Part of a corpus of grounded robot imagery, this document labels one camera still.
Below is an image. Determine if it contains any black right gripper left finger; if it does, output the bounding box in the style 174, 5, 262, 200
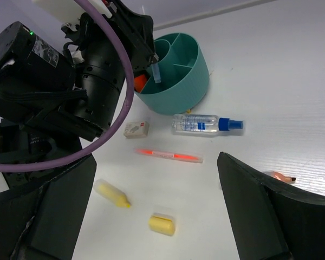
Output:
0, 155, 96, 259

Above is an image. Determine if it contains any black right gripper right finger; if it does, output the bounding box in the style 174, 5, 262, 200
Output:
217, 152, 325, 259

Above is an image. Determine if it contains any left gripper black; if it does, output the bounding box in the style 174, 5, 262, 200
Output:
61, 0, 159, 82

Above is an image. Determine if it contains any black orange highlighter marker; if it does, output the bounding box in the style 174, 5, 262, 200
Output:
134, 74, 148, 93

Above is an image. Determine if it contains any thin blue pen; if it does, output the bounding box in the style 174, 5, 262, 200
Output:
151, 63, 161, 83

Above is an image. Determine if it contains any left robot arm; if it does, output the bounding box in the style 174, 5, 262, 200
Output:
0, 1, 158, 173

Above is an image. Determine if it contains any orange highlighter piece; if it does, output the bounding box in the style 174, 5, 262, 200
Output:
263, 171, 296, 184

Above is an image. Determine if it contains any white eraser in sleeve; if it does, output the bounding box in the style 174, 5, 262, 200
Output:
123, 121, 150, 139

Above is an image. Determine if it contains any yellow highlighter body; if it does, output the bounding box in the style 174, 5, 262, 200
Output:
94, 179, 131, 208

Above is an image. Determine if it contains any teal round compartment organizer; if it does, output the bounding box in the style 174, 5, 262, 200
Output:
136, 33, 210, 115

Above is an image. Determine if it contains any clear spray bottle blue cap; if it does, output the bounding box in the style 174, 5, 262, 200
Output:
172, 114, 244, 137

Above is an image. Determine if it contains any yellow highlighter cap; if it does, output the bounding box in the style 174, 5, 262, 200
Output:
148, 206, 177, 237

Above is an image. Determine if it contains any metal rail table edge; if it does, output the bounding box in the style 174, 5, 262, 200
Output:
153, 0, 275, 31

